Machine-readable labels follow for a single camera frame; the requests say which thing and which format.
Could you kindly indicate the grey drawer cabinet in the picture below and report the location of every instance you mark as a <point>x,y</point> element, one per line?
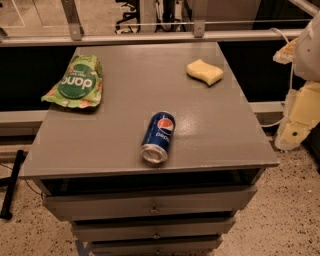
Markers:
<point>162,165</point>

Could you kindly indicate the bottom grey drawer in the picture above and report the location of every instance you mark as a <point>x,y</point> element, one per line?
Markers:
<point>158,247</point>

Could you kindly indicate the grey drawer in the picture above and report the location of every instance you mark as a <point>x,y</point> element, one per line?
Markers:
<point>149,203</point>
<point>153,229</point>
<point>158,247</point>

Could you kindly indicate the blue pepsi can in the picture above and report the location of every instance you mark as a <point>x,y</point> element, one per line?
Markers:
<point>155,145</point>

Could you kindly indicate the middle grey drawer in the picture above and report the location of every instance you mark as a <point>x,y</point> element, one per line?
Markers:
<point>153,229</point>

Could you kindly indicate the green chip bag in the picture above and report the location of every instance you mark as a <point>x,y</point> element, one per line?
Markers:
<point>81,86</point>

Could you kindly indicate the top grey drawer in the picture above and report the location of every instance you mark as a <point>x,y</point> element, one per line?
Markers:
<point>149,203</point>

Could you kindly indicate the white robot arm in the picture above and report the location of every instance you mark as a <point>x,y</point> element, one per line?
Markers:
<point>306,64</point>

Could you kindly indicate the black office chair base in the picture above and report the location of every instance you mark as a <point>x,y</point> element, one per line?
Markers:
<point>133,13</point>

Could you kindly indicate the grey metal railing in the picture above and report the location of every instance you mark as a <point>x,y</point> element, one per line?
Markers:
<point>93,22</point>

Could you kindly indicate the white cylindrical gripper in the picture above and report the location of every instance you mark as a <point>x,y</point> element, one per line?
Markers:
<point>309,53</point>

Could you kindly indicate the yellow sponge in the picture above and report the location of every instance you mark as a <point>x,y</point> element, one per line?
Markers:
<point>205,72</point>

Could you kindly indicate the black metal stand leg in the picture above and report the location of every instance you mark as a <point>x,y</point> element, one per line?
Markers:
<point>10,184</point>

